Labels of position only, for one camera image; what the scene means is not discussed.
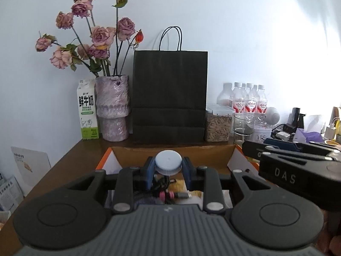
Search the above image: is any white floral tin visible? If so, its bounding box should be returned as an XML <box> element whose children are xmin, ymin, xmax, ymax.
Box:
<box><xmin>253</xmin><ymin>125</ymin><xmax>273</xmax><ymax>146</ymax></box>

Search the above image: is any white printed board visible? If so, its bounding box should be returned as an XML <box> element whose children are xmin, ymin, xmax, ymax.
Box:
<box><xmin>11</xmin><ymin>146</ymin><xmax>52</xmax><ymax>192</ymax></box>

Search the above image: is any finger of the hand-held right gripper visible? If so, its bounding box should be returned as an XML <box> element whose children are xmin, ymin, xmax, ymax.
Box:
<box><xmin>264</xmin><ymin>138</ymin><xmax>341</xmax><ymax>152</ymax></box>
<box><xmin>242</xmin><ymin>140</ymin><xmax>338</xmax><ymax>163</ymax></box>

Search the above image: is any purple tissue pack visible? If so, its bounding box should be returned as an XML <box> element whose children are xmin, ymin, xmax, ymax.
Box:
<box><xmin>294</xmin><ymin>115</ymin><xmax>325</xmax><ymax>143</ymax></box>

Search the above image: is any black desk stand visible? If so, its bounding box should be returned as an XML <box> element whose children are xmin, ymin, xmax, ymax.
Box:
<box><xmin>284</xmin><ymin>107</ymin><xmax>306</xmax><ymax>134</ymax></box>

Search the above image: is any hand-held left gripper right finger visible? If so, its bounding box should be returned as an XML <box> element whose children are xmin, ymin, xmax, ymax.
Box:
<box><xmin>182</xmin><ymin>157</ymin><xmax>269</xmax><ymax>215</ymax></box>

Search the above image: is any clear jar of wooden pieces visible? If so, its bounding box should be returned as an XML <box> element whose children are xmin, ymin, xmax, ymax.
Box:
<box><xmin>205</xmin><ymin>104</ymin><xmax>235</xmax><ymax>143</ymax></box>

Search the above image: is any white wall charger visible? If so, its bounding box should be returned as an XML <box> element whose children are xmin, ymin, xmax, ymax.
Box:
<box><xmin>325</xmin><ymin>124</ymin><xmax>338</xmax><ymax>140</ymax></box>

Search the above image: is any braided cable bundle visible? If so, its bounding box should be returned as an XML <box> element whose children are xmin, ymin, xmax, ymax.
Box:
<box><xmin>134</xmin><ymin>175</ymin><xmax>192</xmax><ymax>205</ymax></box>

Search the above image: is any white charger with cable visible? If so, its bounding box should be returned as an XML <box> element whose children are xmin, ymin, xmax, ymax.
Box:
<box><xmin>270</xmin><ymin>124</ymin><xmax>289</xmax><ymax>134</ymax></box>

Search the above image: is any white round device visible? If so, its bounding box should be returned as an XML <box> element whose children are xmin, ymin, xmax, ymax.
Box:
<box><xmin>266</xmin><ymin>107</ymin><xmax>281</xmax><ymax>125</ymax></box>

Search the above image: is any white power adapter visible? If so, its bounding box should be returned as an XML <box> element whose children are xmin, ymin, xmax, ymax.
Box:
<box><xmin>274</xmin><ymin>131</ymin><xmax>291</xmax><ymax>142</ymax></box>

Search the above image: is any dried pink rose bouquet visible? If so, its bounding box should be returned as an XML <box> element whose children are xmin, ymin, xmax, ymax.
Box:
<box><xmin>35</xmin><ymin>0</ymin><xmax>144</xmax><ymax>78</ymax></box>

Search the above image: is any pack of clear water bottles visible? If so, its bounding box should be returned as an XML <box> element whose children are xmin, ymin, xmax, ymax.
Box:
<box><xmin>217</xmin><ymin>82</ymin><xmax>268</xmax><ymax>116</ymax></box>

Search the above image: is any red cardboard box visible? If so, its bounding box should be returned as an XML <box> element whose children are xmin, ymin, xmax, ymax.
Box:
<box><xmin>96</xmin><ymin>144</ymin><xmax>263</xmax><ymax>208</ymax></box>

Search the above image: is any clear drinking glass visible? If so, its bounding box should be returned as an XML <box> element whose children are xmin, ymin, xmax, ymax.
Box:
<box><xmin>233</xmin><ymin>113</ymin><xmax>257</xmax><ymax>147</ymax></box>

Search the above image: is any white green milk carton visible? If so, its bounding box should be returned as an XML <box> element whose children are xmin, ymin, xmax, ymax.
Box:
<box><xmin>77</xmin><ymin>79</ymin><xmax>101</xmax><ymax>140</ymax></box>

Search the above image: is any white ridged bottle cap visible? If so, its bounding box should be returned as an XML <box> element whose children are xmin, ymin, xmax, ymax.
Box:
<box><xmin>155</xmin><ymin>150</ymin><xmax>183</xmax><ymax>176</ymax></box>

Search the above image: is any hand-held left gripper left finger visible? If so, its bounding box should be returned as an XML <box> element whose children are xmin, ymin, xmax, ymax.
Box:
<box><xmin>68</xmin><ymin>157</ymin><xmax>156</xmax><ymax>214</ymax></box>

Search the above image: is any black paper bag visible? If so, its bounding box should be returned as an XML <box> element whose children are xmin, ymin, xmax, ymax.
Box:
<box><xmin>132</xmin><ymin>26</ymin><xmax>208</xmax><ymax>145</ymax></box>

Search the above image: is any purple textured vase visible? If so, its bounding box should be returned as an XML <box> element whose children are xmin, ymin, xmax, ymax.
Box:
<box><xmin>95</xmin><ymin>75</ymin><xmax>130</xmax><ymax>142</ymax></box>

